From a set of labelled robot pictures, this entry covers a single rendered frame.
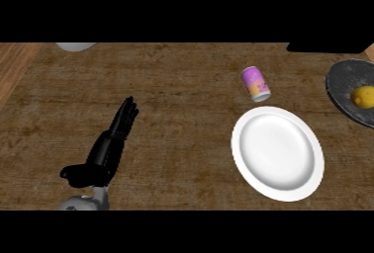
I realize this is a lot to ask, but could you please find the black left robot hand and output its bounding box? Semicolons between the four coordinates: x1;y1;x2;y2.
60;95;141;189

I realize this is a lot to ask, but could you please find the white oval plate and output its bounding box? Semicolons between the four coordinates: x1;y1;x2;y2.
230;106;326;203

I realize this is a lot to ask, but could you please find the dark grey pan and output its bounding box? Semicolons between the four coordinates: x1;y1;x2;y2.
324;58;374;128

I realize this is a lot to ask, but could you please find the yellow lemon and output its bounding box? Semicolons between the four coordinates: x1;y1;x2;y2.
349;85;374;110

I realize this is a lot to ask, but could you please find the pale grey round object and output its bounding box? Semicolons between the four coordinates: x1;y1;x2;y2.
55;42;98;52

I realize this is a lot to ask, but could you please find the purple drink can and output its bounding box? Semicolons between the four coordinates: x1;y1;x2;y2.
241;65;272;103

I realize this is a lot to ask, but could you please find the black appliance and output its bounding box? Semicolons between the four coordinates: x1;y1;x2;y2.
286;42;371;54

